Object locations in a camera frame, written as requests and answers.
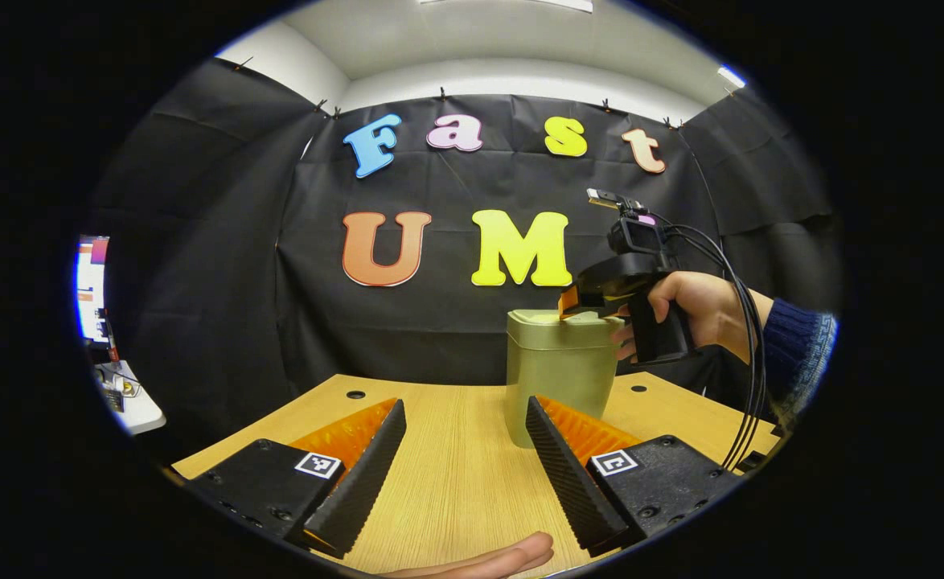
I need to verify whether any green desktop garbage bin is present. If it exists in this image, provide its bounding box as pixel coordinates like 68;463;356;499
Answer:
504;309;626;450

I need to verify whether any white side table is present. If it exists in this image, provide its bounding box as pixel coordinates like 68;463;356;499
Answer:
94;359;167;436

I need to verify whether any black backdrop cloth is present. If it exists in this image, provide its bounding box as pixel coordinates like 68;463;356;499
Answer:
78;56;843;439

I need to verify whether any wooden desktop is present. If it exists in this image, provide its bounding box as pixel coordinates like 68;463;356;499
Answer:
170;372;782;578

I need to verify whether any computer monitor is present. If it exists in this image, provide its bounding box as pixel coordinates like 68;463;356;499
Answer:
76;234;113;347

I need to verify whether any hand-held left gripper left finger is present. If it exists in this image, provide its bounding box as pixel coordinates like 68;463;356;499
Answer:
185;398;408;560

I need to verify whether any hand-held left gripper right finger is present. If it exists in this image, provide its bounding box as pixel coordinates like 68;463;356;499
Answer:
524;395;746;557

